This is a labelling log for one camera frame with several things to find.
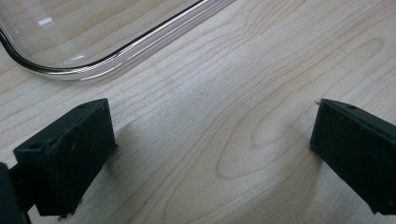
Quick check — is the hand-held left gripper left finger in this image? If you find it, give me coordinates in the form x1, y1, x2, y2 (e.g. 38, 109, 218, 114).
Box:
8, 98, 119, 217

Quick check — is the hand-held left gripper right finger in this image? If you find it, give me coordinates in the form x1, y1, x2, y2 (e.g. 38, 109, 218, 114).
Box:
309, 98, 396, 216

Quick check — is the clear plastic tray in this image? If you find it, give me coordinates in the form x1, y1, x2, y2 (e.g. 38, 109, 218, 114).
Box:
0, 0, 236, 82

